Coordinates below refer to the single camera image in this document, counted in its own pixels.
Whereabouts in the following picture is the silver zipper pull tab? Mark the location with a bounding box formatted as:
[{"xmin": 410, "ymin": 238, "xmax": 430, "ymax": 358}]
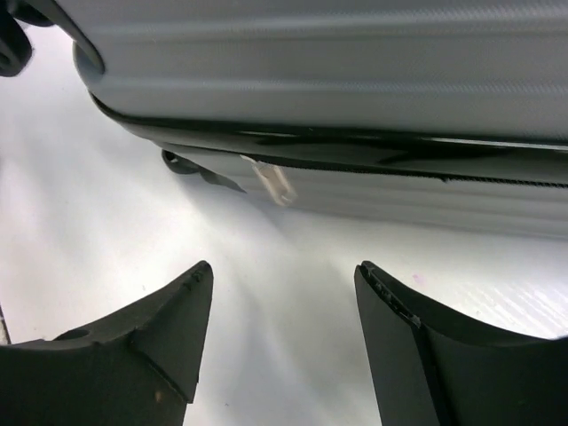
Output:
[{"xmin": 241, "ymin": 155, "xmax": 297, "ymax": 207}]

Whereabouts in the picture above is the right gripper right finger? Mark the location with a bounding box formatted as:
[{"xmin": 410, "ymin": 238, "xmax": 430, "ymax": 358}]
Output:
[{"xmin": 354, "ymin": 261, "xmax": 567, "ymax": 425}]

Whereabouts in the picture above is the grey suitcase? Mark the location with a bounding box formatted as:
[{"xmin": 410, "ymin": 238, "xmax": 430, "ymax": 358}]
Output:
[{"xmin": 0, "ymin": 0, "xmax": 568, "ymax": 241}]

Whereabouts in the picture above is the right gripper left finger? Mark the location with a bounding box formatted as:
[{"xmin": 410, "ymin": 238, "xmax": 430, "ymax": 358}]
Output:
[{"xmin": 1, "ymin": 261, "xmax": 213, "ymax": 425}]

